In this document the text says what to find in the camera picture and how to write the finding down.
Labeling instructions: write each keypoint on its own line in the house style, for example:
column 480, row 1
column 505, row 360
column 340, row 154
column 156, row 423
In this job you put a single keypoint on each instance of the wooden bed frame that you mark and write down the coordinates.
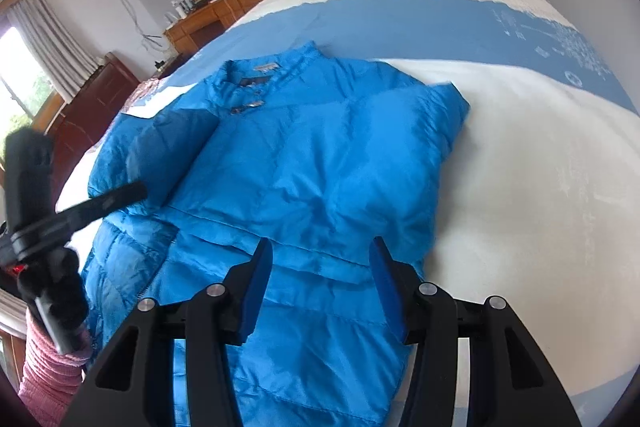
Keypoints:
column 9, row 347

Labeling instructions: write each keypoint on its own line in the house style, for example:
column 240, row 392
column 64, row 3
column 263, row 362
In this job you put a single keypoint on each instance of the white and blue bed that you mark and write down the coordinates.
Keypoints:
column 525, row 157

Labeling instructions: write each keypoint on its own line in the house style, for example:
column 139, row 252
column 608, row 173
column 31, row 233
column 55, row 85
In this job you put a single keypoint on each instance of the wooden desk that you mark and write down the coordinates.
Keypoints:
column 200, row 24

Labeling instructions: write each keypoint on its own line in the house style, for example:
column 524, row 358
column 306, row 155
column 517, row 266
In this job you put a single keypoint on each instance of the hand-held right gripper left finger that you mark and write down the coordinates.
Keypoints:
column 257, row 297

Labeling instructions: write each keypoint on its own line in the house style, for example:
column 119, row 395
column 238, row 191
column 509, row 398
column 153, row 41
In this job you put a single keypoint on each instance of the pink floral bed sheet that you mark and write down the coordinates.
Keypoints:
column 145, row 93

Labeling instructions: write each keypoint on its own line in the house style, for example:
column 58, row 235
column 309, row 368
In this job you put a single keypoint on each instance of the window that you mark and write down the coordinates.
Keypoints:
column 22, row 82

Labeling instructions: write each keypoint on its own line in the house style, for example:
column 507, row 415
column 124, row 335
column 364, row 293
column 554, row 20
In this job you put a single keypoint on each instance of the blue down jacket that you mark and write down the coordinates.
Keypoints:
column 300, row 167

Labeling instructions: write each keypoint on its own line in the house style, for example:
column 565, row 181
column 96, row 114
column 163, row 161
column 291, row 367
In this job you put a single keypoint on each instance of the person's left hand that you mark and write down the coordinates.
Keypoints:
column 62, row 282

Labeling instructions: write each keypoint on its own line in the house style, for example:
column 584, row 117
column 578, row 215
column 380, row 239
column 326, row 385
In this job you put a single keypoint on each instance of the grey window curtain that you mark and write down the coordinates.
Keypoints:
column 55, row 42

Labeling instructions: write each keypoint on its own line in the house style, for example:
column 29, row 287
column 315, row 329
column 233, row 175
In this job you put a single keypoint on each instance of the dark red cabinet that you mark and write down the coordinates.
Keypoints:
column 95, row 107

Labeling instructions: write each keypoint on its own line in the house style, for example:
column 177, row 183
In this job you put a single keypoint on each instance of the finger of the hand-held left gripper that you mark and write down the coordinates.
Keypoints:
column 105, row 202

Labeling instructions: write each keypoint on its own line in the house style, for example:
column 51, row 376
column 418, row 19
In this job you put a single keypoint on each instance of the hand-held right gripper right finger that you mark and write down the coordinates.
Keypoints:
column 387, row 292

